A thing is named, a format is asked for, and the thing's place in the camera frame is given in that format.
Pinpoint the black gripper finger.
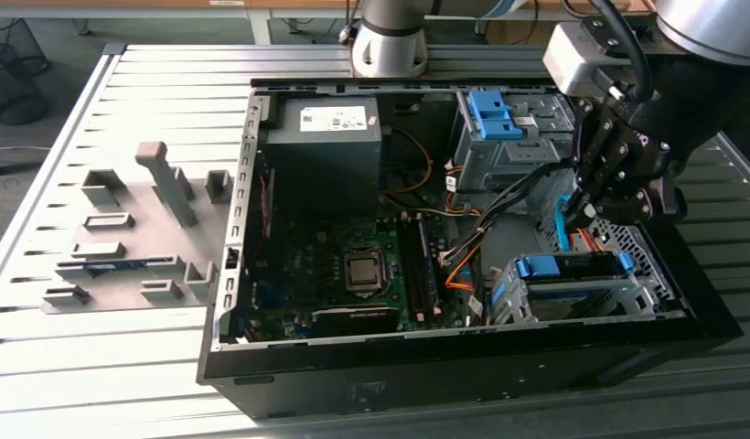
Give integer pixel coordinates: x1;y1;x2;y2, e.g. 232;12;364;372
566;98;632;228
593;176;686;226

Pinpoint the blue data wire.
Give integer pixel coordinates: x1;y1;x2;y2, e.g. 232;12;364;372
554;194;576;253

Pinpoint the hard disk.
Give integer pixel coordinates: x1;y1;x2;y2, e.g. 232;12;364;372
490;250;633;321

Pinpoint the silver disk bay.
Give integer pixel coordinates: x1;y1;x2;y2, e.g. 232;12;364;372
486;250;662;326

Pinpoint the grey metal drive cage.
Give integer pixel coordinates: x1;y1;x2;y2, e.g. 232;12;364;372
450;89;581;193

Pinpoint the blue plastic drive latch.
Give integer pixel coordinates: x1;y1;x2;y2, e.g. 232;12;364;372
465;90;525;141

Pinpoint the black RAM slot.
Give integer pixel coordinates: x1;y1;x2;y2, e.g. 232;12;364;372
396;212;428;322

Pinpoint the grey power supply unit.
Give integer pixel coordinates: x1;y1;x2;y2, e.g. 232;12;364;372
265;94;382;216

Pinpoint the silver CPU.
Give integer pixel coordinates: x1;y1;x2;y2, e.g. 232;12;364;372
349;258;381;284

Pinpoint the CPU socket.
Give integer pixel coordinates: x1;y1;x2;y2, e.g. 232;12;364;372
341;248;389;294

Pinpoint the black open PC case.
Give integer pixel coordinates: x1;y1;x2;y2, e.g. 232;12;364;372
194;76;745;421

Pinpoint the black graphics card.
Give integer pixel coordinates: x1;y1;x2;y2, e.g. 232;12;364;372
309;305;401;337

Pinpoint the green motherboard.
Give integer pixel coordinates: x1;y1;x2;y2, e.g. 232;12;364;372
242;214;473;342

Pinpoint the grey parts rack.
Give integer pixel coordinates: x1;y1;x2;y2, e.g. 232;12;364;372
38;140;236;316

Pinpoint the black mesh waste bin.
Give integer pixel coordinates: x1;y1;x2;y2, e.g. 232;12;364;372
0;17;50;127

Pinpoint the black wire bundle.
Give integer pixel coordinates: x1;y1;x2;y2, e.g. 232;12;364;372
469;159;577;234

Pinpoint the thick black wrist cable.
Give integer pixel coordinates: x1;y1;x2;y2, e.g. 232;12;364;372
593;0;656;102

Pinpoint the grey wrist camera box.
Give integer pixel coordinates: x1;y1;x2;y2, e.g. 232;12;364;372
541;21;617;97

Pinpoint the yellow white wire bundle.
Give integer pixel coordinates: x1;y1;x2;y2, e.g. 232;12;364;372
380;194;482;219

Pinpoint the thin yellow wire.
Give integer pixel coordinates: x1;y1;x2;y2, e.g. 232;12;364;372
378;129;436;197

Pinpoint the orange wire bundle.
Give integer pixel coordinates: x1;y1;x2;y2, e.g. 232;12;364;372
436;227;493;292

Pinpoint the wooden desk white frame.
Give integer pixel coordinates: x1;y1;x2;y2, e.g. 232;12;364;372
0;0;558;47

